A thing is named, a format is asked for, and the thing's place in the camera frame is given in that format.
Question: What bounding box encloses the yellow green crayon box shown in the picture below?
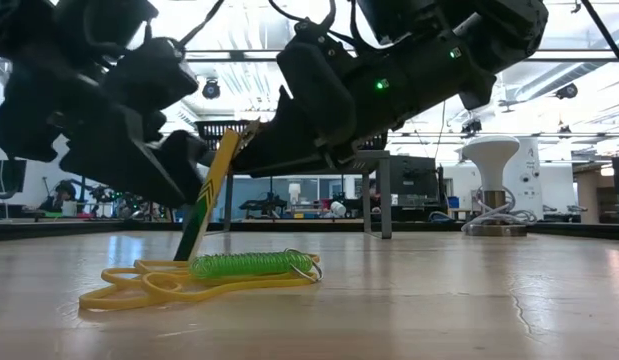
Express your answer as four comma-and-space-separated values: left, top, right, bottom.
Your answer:
172, 128, 242, 263

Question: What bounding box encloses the white coiled lamp cord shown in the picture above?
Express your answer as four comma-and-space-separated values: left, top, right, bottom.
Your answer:
461, 185, 538, 234

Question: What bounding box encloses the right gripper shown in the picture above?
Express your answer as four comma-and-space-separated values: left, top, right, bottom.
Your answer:
228, 48, 441, 180

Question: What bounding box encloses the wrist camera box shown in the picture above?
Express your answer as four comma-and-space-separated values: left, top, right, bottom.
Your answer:
275, 19, 359, 147
102, 36, 201, 114

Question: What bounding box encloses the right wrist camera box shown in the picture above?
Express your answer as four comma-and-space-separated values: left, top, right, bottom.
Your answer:
275, 19, 359, 147

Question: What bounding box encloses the grey perforated metal shelf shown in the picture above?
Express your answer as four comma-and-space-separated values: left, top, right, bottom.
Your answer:
222, 149, 393, 240

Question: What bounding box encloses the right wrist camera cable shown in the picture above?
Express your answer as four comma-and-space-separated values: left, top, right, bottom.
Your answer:
266, 0, 380, 51

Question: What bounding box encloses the dark equipment cabinet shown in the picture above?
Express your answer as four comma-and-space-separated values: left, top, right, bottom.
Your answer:
388, 155, 443, 222

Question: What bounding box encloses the white cylindrical column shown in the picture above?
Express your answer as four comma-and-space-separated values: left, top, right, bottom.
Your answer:
506, 137, 544, 221

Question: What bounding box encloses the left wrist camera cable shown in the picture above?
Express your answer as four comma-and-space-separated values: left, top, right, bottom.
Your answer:
178, 0, 226, 47

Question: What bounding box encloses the black monitor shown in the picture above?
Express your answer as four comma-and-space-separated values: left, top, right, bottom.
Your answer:
0, 159, 28, 194

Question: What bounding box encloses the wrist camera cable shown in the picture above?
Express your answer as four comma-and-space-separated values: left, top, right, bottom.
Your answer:
266, 0, 380, 51
178, 0, 226, 47

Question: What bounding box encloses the green coil wrist keychain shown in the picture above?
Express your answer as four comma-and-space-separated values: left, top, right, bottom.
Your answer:
188, 248, 324, 284

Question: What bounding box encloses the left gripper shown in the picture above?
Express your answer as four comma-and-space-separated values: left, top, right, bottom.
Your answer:
0, 54, 191, 209

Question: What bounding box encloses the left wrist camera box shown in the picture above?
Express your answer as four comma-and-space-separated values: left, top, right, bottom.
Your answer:
102, 36, 201, 114

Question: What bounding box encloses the thin black hanging cable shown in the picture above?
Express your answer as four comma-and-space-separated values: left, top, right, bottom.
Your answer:
580, 0, 619, 75

